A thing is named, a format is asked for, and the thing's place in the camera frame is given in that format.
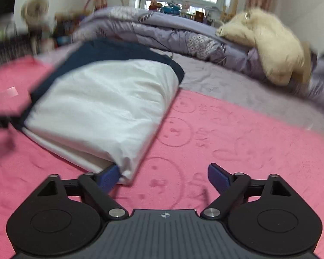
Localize cream down jacket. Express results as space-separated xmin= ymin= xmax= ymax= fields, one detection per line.
xmin=215 ymin=8 xmax=312 ymax=85

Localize blue plush toy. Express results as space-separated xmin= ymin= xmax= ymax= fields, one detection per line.
xmin=162 ymin=1 xmax=181 ymax=14

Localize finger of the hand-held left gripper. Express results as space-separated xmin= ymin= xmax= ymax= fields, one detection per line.
xmin=0 ymin=108 xmax=23 ymax=129

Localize black and white patterned bag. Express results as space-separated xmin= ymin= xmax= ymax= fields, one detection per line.
xmin=0 ymin=32 xmax=30 ymax=65

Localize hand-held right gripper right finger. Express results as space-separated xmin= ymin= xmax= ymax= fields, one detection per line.
xmin=200 ymin=163 xmax=293 ymax=220

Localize white electric fan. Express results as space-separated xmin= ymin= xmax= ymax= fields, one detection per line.
xmin=21 ymin=0 xmax=49 ymax=25

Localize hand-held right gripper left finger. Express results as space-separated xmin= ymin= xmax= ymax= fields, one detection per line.
xmin=36 ymin=164 xmax=129 ymax=219

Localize pink rabbit-print blanket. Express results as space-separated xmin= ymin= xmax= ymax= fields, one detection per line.
xmin=0 ymin=55 xmax=324 ymax=259

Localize colourful printed box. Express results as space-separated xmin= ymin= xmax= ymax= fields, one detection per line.
xmin=54 ymin=11 xmax=79 ymax=44

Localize purple leaf-print quilt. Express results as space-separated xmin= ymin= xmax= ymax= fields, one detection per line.
xmin=73 ymin=7 xmax=324 ymax=114

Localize white and navy zip jacket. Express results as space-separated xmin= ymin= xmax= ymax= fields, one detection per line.
xmin=11 ymin=39 xmax=185 ymax=185

